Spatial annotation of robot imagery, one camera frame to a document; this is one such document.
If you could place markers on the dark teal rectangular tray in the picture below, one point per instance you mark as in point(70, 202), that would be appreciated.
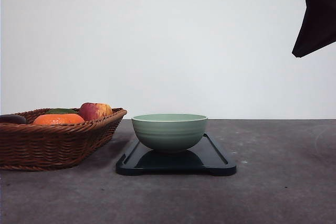
point(208, 158)

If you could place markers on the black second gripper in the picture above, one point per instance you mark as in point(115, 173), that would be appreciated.
point(318, 27)

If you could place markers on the brown wicker basket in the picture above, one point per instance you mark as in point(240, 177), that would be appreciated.
point(36, 147)

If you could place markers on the green avocado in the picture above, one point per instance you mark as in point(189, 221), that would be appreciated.
point(60, 111)

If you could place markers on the red yellow apple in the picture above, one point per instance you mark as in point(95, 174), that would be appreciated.
point(91, 111)

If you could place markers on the light green ceramic bowl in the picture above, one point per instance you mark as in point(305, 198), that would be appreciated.
point(169, 132)

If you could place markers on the dark red apple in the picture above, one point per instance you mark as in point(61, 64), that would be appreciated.
point(12, 118)

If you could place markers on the orange fruit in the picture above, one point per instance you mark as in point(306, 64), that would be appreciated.
point(58, 119)

